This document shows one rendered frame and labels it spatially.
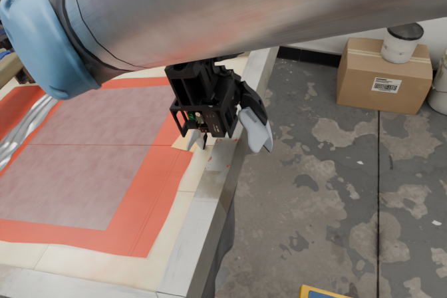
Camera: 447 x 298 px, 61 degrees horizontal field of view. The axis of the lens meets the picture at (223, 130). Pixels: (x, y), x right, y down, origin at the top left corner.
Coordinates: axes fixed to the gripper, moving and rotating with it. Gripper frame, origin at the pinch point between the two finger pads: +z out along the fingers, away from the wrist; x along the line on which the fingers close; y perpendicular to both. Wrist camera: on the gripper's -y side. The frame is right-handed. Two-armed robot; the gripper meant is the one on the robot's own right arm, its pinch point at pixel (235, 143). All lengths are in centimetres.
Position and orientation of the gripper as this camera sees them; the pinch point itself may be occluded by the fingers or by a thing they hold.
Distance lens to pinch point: 60.4
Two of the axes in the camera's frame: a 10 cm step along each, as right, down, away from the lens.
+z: 2.6, 7.1, 6.5
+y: -2.7, 7.0, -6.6
